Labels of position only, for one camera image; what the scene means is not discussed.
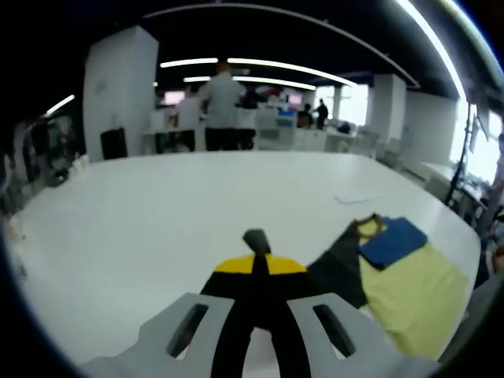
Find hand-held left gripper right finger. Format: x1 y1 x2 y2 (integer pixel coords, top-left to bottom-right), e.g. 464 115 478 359
254 254 439 378

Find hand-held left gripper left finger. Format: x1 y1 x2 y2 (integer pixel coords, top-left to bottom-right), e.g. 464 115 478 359
80 254 257 378

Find black monitor stand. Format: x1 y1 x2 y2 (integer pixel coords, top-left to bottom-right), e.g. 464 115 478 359
447 100 480 208

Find black cabinet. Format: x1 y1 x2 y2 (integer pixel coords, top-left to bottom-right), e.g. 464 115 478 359
100 128 129 161

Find yellow blue grey garment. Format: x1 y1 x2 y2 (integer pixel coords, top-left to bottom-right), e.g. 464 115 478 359
242 214 469 361

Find ceiling light strips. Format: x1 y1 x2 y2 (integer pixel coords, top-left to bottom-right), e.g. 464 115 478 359
45 0 469 118

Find curved ceiling rail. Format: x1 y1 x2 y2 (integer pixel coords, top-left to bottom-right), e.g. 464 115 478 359
143 4 419 87

